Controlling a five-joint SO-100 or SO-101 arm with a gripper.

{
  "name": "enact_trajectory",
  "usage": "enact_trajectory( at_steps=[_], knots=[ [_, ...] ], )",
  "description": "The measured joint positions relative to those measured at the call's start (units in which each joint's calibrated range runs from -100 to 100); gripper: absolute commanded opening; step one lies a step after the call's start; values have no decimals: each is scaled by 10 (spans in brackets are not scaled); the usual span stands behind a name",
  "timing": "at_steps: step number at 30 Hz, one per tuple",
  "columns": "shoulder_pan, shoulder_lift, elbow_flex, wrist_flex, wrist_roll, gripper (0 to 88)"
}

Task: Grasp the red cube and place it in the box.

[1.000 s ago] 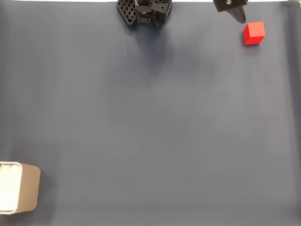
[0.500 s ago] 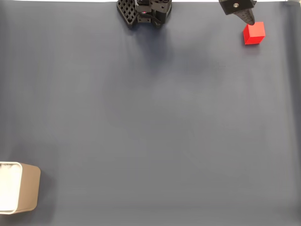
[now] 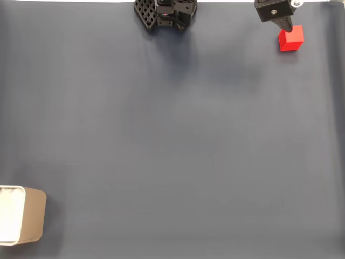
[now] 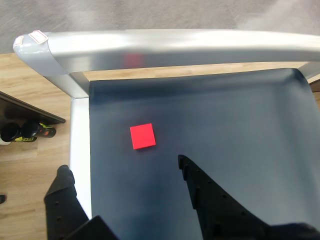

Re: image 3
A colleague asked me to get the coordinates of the red cube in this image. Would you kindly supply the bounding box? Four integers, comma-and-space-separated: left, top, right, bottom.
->
278, 25, 305, 52

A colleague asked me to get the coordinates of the beige box white inside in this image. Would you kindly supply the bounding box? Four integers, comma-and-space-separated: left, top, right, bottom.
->
0, 185, 47, 247

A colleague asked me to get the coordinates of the grey table mat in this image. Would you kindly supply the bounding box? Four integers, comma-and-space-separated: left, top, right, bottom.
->
0, 2, 345, 259

